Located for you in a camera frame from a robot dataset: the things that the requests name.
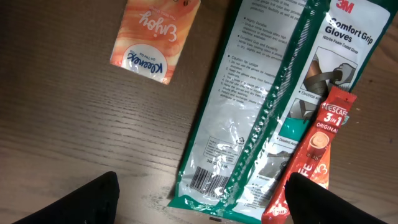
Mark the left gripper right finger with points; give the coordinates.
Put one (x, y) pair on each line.
(309, 203)

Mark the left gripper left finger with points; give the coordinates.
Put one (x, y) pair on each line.
(94, 203)

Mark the red Nescafe coffee sachet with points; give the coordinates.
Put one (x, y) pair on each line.
(311, 155)

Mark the green white 3M package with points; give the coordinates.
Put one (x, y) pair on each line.
(277, 66)

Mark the orange Kleenex tissue pack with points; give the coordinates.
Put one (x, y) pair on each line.
(152, 35)

